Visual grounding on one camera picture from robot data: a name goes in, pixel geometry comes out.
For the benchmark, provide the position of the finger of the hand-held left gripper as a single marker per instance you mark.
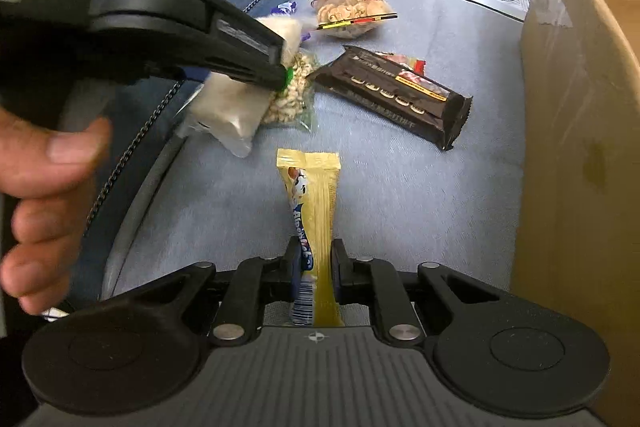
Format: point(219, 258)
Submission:
point(250, 38)
point(250, 74)

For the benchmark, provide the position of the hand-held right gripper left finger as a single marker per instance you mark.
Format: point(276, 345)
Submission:
point(295, 274)

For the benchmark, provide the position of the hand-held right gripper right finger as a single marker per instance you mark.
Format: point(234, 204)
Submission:
point(338, 274)

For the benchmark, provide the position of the white snack packet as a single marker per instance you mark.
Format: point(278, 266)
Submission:
point(225, 117)

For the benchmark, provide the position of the clear bag of peanuts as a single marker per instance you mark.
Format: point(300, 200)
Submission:
point(295, 102)

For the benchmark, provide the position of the yellow snack packet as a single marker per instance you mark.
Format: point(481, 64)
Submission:
point(312, 192)

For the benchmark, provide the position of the clear bag of round biscuits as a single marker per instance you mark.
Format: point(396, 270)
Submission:
point(350, 9)

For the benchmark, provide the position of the dark brown cookie packet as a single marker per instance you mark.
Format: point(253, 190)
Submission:
point(390, 94)

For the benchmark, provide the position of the cardboard box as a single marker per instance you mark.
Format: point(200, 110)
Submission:
point(575, 167)

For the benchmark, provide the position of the person's left hand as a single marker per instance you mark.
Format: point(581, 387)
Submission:
point(40, 187)

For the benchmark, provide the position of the purple snack packet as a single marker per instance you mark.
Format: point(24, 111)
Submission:
point(282, 11)

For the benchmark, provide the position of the deer print bed sheet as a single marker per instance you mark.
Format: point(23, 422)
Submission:
point(410, 187)

